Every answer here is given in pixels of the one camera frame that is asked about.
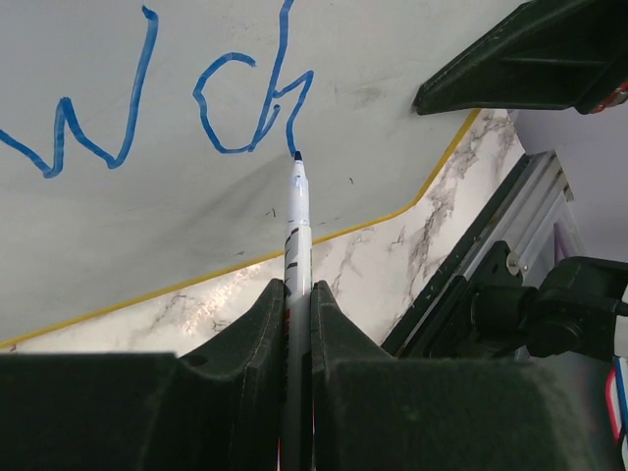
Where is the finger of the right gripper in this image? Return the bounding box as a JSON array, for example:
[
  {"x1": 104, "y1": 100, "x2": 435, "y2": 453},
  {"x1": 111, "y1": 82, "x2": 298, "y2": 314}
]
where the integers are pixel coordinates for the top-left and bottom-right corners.
[{"x1": 413, "y1": 0, "x2": 627, "y2": 115}]

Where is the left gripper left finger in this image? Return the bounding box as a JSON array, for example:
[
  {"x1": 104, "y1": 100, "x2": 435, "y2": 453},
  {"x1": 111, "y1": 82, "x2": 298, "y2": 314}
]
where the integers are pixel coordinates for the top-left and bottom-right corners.
[{"x1": 1, "y1": 279, "x2": 284, "y2": 470}]

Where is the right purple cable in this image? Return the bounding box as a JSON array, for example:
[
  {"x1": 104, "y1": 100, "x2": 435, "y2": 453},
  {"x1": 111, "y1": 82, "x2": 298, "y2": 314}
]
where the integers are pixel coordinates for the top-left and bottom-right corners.
[{"x1": 550, "y1": 220, "x2": 575, "y2": 261}]

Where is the white marker pen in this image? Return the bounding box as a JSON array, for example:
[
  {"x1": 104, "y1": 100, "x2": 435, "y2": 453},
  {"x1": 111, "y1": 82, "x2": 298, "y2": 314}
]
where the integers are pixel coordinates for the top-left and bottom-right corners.
[{"x1": 280, "y1": 152, "x2": 313, "y2": 470}]

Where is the red framed small whiteboard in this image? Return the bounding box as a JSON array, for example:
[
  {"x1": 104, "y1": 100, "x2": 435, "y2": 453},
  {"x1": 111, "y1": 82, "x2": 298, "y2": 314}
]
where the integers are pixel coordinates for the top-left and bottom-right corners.
[{"x1": 605, "y1": 357, "x2": 627, "y2": 460}]

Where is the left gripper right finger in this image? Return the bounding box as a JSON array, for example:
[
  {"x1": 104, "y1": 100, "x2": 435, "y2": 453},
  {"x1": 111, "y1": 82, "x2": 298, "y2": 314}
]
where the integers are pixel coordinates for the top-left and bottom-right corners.
[{"x1": 311, "y1": 282, "x2": 622, "y2": 470}]

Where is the yellow framed whiteboard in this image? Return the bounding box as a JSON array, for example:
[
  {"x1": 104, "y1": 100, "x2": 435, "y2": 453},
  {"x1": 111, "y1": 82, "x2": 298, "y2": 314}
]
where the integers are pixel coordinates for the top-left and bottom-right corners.
[{"x1": 1, "y1": 1, "x2": 516, "y2": 340}]

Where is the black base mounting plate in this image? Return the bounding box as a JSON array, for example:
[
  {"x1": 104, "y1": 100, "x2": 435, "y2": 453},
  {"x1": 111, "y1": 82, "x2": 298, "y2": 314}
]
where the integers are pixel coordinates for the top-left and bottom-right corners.
[{"x1": 382, "y1": 156, "x2": 531, "y2": 359}]

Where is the aluminium rail frame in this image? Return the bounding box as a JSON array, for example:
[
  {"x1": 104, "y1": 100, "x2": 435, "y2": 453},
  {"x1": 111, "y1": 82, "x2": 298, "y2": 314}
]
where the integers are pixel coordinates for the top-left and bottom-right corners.
[{"x1": 455, "y1": 151, "x2": 585, "y2": 287}]

